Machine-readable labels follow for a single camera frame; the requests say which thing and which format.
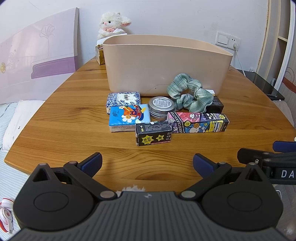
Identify blue white porcelain-pattern box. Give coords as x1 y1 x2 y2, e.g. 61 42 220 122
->
106 92 141 114

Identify white power cable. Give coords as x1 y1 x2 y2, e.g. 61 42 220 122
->
234 43 246 76

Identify white plush lamb toy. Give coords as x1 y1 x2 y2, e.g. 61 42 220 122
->
97 11 132 40

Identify white wall socket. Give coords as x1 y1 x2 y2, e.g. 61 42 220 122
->
227 35 241 51

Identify green plaid hair scrunchie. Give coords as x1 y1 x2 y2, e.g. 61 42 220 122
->
166 73 214 113

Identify white wall switch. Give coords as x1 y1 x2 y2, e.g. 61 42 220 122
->
215 31 230 48

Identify beige wooden shelf unit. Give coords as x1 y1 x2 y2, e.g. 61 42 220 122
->
256 1 295 90

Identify white pillow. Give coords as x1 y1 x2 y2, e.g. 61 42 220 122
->
1 100 45 152

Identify beige plastic storage bin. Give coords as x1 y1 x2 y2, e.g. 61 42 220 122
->
103 35 233 96

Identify round silver metal tin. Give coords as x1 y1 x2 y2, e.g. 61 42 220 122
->
148 96 176 121

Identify pink purple bed headboard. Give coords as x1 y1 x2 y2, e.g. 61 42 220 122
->
1 8 79 103

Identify blue cartoon tissue pack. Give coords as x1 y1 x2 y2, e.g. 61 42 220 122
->
109 104 151 133

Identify small black box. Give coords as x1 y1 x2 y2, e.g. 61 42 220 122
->
206 96 224 114

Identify gold tissue box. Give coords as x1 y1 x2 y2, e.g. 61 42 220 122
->
95 38 106 65

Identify colourful cartoon long box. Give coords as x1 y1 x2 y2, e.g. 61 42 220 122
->
167 112 229 133

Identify white rectangular box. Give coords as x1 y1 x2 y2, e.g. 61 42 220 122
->
206 89 215 96

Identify black box yellow stars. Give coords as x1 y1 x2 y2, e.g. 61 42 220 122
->
135 121 172 146

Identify white red headphones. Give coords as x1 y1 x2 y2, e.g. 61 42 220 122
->
0 198 14 233

